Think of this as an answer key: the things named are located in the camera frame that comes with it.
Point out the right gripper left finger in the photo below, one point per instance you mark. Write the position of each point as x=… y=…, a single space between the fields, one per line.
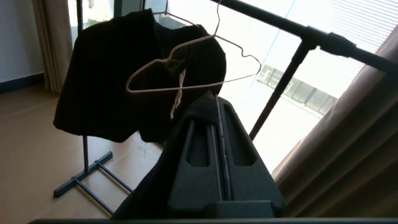
x=192 y=183

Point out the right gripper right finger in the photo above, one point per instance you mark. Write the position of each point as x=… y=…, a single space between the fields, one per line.
x=258 y=186

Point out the heap of clothes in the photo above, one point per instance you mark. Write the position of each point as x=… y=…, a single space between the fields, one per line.
x=149 y=193

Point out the black garment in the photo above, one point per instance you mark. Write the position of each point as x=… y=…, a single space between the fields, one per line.
x=102 y=77

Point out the black clothes rack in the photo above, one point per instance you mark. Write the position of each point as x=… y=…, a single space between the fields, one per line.
x=311 y=32

